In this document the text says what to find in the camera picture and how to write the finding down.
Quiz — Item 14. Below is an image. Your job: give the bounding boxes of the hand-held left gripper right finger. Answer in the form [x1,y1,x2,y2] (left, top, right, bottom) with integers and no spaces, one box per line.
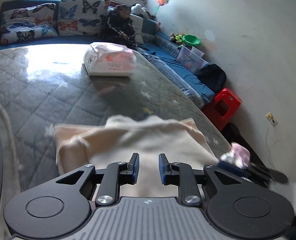
[158,153,241,207]

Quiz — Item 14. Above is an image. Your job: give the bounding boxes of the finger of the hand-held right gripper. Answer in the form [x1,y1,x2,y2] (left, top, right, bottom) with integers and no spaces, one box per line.
[217,161,289,187]

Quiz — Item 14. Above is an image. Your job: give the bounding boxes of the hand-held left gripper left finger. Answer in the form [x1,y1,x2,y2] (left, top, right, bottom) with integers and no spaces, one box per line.
[55,152,140,207]

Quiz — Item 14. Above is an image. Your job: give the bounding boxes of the cream shirt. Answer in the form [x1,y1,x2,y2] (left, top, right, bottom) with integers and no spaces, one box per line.
[53,114,222,198]

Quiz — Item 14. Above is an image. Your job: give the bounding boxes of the pink white cloth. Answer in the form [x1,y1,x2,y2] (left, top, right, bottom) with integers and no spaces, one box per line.
[220,142,250,167]

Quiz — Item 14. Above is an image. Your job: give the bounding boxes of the red plastic stool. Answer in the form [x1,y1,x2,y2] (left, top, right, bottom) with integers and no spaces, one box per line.
[202,87,243,132]

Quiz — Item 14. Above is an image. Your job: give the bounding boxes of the black bag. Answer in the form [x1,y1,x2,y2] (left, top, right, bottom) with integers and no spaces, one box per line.
[197,64,227,93]

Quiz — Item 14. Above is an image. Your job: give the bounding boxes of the blue sofa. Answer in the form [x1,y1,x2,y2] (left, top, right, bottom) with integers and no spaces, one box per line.
[0,0,215,109]

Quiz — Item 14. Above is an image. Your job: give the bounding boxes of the tissue pack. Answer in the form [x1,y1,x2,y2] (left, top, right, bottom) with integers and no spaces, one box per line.
[84,42,137,77]

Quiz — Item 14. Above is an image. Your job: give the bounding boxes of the clear storage box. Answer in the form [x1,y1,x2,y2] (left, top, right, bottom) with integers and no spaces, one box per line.
[176,45,205,73]

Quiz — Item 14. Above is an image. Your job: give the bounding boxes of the green plastic bowl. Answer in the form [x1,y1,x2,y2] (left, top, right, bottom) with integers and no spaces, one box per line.
[182,34,201,47]

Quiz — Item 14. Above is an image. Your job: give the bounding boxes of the colourful toys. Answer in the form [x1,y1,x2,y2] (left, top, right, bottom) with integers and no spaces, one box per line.
[169,33,185,43]

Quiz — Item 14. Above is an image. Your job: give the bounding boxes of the grey white cushion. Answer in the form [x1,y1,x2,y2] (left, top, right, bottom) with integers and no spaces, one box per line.
[130,14,158,43]

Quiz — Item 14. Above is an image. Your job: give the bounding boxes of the white plush toy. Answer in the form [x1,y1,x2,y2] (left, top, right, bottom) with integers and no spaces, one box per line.
[131,3,151,18]

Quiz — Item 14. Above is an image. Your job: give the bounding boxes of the butterfly print cushion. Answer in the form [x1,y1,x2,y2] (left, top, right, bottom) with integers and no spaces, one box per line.
[56,0,111,37]
[0,2,59,45]

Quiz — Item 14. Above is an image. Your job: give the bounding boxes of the orange artificial flower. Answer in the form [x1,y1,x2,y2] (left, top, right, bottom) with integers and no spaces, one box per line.
[154,0,171,18]

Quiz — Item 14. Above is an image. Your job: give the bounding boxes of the wall socket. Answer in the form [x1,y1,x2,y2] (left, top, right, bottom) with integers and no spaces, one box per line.
[266,112,279,126]

